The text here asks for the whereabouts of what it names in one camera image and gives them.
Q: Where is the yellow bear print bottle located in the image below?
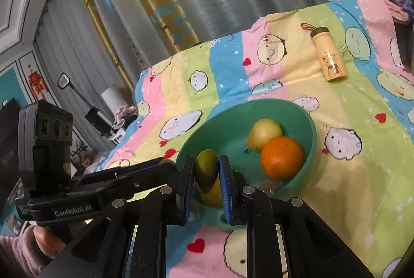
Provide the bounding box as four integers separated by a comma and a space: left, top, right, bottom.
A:
301, 22, 347, 83

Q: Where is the black television screen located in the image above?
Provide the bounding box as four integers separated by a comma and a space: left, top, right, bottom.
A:
0, 98, 21, 210

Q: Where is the small potted plant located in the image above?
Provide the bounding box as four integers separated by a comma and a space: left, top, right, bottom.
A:
69, 140, 94, 169

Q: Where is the black box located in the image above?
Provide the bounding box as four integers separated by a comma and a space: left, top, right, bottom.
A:
85, 106, 112, 136

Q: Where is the green lime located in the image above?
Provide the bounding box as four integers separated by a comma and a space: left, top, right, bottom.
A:
194, 149, 220, 194

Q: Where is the green plastic bowl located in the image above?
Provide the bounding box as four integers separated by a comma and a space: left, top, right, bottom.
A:
176, 99, 317, 230

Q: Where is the person's left hand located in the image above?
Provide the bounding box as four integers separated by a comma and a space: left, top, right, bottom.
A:
34, 226, 70, 261

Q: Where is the yellow lemon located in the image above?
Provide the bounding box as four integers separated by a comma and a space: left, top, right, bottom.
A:
201, 176, 224, 208

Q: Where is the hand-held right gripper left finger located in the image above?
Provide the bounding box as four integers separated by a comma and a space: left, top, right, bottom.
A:
37, 155, 196, 278

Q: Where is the yellow pear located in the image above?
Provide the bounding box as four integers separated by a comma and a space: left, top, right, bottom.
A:
247, 118, 283, 153

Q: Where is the white cylinder lamp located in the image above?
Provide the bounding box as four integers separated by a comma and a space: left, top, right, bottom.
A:
101, 84, 128, 117

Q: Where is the striped cartoon printed blanket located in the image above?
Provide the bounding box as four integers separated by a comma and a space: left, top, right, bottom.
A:
97, 0, 414, 278

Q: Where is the black stand with white head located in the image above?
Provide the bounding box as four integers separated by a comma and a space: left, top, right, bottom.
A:
57, 72, 94, 110

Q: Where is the white mug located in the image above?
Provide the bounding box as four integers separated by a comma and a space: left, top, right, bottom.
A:
110, 126, 127, 144

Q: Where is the pink cloth heap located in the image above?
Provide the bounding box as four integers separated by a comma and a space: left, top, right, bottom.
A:
115, 105, 139, 121

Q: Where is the red wall ornament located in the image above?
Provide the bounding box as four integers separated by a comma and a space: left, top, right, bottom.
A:
28, 64, 49, 102

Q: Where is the orange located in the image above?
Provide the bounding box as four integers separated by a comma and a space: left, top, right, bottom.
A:
260, 136, 305, 181

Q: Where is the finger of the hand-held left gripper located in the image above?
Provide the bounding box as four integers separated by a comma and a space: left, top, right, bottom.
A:
73, 158, 165, 185
107, 163, 178, 201

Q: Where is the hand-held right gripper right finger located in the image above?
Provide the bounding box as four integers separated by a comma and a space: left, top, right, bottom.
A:
219, 154, 376, 278

